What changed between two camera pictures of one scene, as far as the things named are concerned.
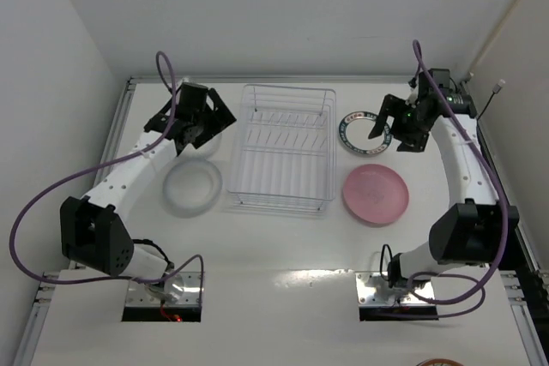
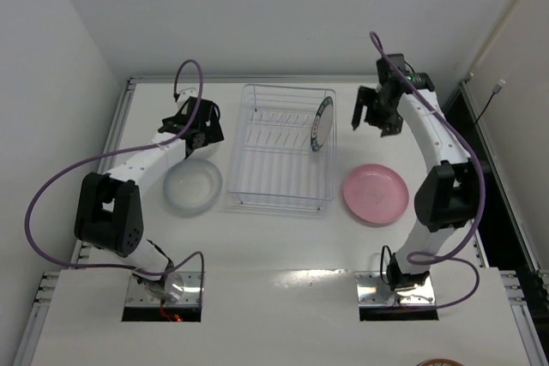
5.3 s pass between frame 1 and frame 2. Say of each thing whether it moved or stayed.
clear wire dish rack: stayed
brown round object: stayed
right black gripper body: moved
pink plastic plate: stayed
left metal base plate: stayed
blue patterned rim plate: moved
